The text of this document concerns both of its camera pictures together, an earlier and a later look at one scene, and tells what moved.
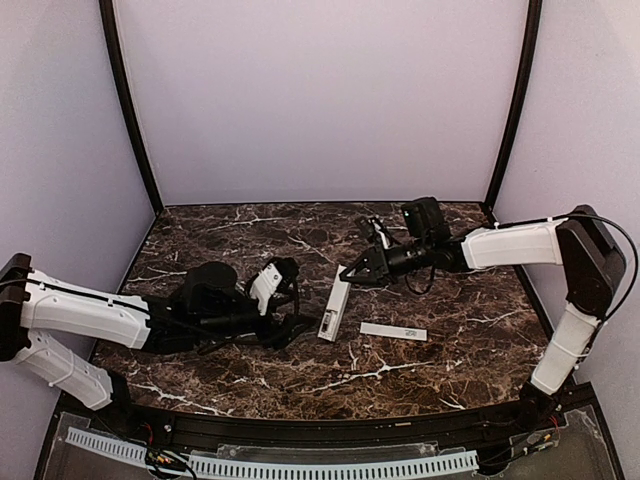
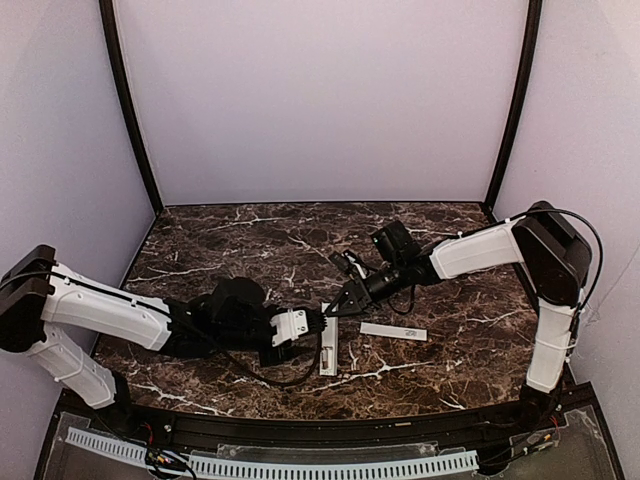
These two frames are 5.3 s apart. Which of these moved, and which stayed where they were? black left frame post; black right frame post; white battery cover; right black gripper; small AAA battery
Moved: small AAA battery; right black gripper
Stayed: black right frame post; white battery cover; black left frame post
